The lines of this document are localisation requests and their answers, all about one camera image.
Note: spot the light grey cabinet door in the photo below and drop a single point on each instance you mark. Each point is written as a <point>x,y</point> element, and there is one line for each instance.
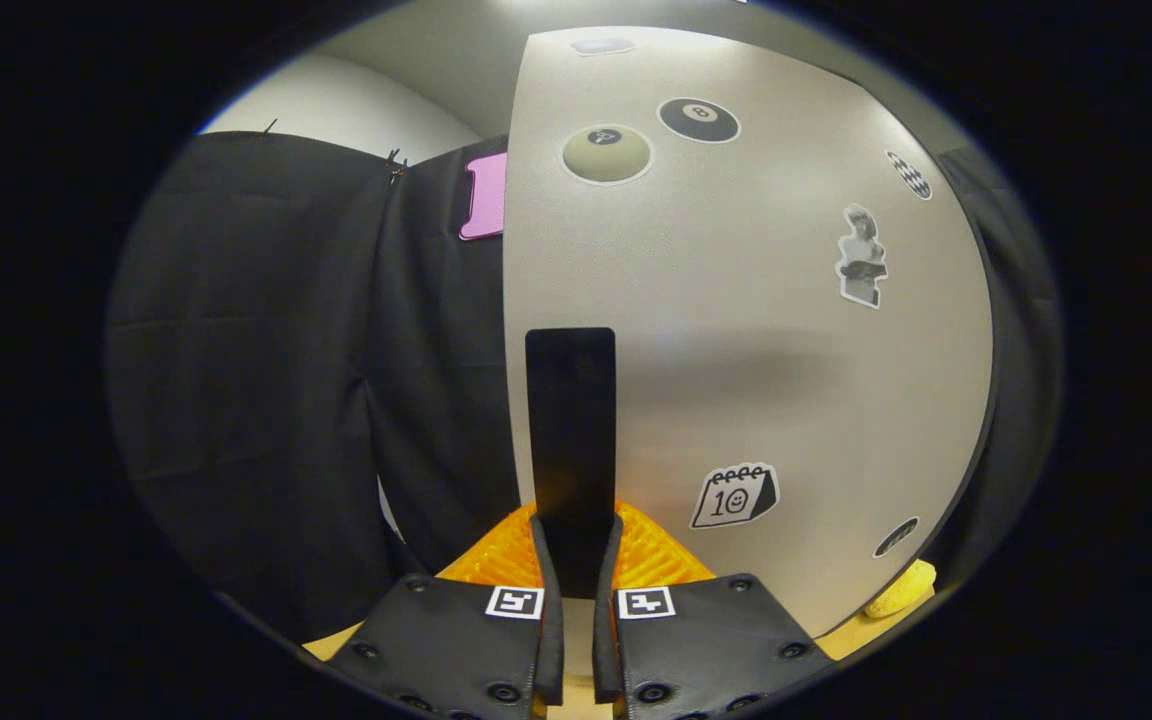
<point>756,350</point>

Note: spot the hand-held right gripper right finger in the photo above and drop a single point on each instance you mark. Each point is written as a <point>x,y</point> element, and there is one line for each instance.
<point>606,640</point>

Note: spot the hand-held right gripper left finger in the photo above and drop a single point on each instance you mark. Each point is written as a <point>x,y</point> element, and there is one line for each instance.
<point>549,640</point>

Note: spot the black backdrop cloth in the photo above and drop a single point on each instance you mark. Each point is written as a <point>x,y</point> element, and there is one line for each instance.
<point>256,350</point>

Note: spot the yellow bread bun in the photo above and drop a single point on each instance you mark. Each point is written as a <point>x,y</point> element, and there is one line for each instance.
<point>901,590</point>

